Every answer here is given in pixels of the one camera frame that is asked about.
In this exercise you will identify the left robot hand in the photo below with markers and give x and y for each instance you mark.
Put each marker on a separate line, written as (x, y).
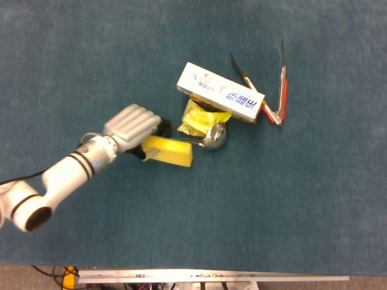
(130, 124)

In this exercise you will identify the yellow sponge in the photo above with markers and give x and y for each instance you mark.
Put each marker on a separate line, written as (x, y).
(172, 149)

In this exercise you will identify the gold foil snack package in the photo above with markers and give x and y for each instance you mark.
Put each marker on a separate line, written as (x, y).
(202, 103)

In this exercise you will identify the white toothpaste box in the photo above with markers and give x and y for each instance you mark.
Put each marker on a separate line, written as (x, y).
(217, 90)

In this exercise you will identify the steel tongs red grips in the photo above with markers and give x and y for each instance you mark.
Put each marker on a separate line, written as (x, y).
(283, 90)

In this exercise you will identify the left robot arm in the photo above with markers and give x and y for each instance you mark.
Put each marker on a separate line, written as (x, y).
(66, 169)

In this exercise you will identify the green snack packet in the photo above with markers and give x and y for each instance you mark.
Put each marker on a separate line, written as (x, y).
(199, 119)

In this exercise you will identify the teal table cloth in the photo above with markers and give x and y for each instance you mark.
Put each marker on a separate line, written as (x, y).
(272, 196)

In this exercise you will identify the yellow block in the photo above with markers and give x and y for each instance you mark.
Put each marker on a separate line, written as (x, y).
(69, 279)

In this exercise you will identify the aluminium rail bar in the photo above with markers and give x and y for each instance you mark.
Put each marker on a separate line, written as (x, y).
(211, 275)

